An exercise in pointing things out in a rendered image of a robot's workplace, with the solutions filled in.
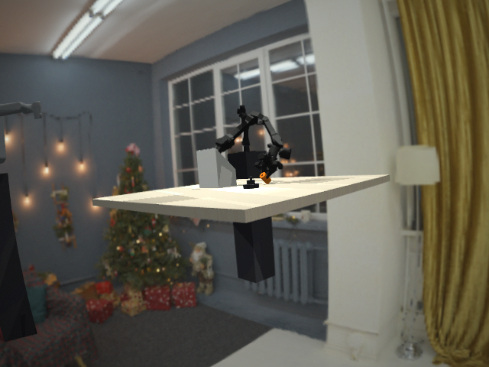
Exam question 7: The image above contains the orange knob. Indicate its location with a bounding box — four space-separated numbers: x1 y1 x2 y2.
260 172 271 184

